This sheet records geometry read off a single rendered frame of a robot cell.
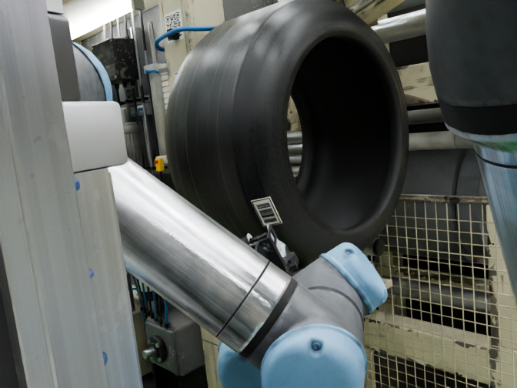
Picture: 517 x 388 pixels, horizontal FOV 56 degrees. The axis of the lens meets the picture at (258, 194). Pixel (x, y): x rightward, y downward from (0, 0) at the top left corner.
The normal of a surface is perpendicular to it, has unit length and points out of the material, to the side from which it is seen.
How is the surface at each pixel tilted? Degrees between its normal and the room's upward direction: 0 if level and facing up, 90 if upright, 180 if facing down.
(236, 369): 100
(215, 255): 59
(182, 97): 67
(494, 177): 110
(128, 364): 90
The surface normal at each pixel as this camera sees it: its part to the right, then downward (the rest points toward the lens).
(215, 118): -0.72, -0.03
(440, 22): -0.95, 0.30
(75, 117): 0.89, -0.03
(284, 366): -0.18, 0.16
